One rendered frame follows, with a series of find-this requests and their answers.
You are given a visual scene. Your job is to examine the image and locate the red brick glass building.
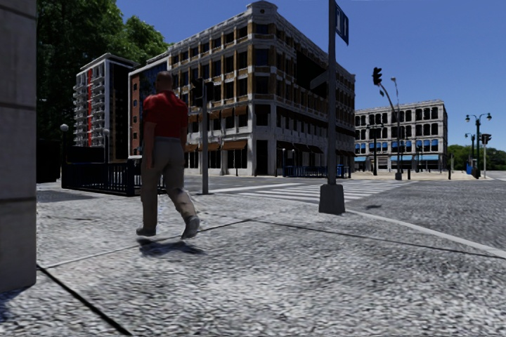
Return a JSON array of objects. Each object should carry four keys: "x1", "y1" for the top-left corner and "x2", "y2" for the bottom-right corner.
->
[{"x1": 128, "y1": 58, "x2": 169, "y2": 159}]

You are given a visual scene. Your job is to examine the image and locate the grey street lamp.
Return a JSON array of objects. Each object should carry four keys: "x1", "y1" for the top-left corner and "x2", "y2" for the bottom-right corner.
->
[{"x1": 465, "y1": 112, "x2": 493, "y2": 180}]

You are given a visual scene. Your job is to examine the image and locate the pale stone corner building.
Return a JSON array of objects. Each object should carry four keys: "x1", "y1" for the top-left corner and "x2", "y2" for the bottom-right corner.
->
[{"x1": 162, "y1": 1, "x2": 357, "y2": 177}]

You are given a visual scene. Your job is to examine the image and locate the white balcony tower building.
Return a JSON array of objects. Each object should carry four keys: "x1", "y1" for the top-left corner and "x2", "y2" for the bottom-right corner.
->
[{"x1": 72, "y1": 53, "x2": 140, "y2": 161}]

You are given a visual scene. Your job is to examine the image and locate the traffic light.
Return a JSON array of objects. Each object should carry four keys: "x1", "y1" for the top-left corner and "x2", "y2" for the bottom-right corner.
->
[
  {"x1": 365, "y1": 123, "x2": 385, "y2": 176},
  {"x1": 372, "y1": 67, "x2": 403, "y2": 181},
  {"x1": 191, "y1": 77, "x2": 215, "y2": 195},
  {"x1": 481, "y1": 133, "x2": 493, "y2": 179}
]

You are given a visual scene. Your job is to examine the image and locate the dark stairway railing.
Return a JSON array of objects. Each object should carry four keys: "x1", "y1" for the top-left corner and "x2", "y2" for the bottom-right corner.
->
[
  {"x1": 59, "y1": 123, "x2": 167, "y2": 197},
  {"x1": 282, "y1": 148, "x2": 351, "y2": 178}
]

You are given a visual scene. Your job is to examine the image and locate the person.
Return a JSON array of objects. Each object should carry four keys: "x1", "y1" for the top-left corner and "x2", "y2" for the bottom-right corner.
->
[{"x1": 136, "y1": 70, "x2": 201, "y2": 240}]

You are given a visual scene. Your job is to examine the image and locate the white building with blue awnings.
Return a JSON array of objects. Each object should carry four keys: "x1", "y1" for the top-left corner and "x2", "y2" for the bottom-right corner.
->
[{"x1": 353, "y1": 100, "x2": 448, "y2": 173}]

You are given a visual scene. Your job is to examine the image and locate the sign on a post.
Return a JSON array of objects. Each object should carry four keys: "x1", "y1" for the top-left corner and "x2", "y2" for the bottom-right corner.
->
[{"x1": 309, "y1": 0, "x2": 350, "y2": 216}]

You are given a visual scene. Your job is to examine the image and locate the grey stone building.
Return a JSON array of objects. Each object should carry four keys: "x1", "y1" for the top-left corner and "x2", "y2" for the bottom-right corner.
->
[{"x1": 0, "y1": 0, "x2": 38, "y2": 298}]

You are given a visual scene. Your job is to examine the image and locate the trees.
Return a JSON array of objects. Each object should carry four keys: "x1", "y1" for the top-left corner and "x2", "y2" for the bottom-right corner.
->
[
  {"x1": 36, "y1": 0, "x2": 170, "y2": 142},
  {"x1": 447, "y1": 144, "x2": 506, "y2": 171}
]

